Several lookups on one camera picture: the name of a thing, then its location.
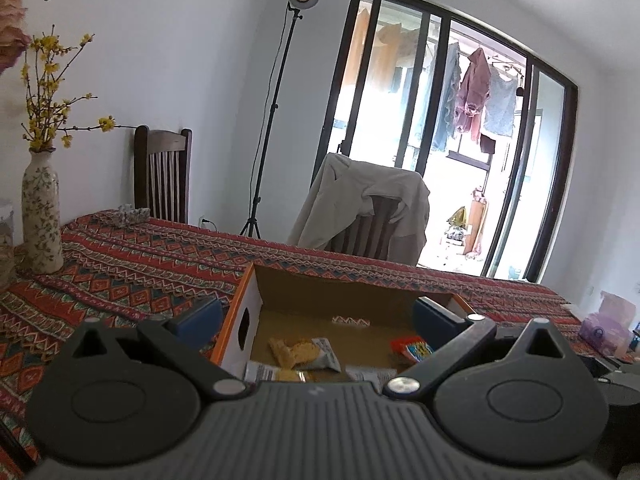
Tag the blue hanging garment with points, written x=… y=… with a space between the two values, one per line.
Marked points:
x=446 y=114

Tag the floral ceramic vase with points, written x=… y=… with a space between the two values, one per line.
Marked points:
x=41 y=214

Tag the dark wooden chair left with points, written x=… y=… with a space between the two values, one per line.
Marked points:
x=162 y=172

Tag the wooden chair with jacket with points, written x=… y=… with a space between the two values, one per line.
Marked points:
x=368 y=236

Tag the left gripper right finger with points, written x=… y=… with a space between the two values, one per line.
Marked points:
x=454 y=341

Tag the yellow flower branches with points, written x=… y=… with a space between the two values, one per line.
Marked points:
x=45 y=65

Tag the pink hanging shirt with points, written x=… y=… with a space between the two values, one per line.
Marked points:
x=472 y=95

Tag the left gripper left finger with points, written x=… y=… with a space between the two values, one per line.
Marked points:
x=175 y=343

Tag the purple tissue pack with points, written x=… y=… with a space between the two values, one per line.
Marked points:
x=608 y=330

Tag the beige jacket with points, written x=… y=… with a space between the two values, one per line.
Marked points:
x=344 y=189

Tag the red colourful snack packet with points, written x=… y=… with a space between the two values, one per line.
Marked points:
x=413 y=349

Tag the light blue hanging shirt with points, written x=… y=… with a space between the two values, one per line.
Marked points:
x=500 y=106

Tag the red patterned tablecloth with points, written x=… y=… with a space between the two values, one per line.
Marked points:
x=76 y=378

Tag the orange white cardboard box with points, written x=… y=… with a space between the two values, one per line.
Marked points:
x=359 y=320

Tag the cracker snack packet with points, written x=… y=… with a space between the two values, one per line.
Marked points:
x=305 y=354
x=257 y=372

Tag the black framed glass door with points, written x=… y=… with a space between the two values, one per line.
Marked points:
x=494 y=205

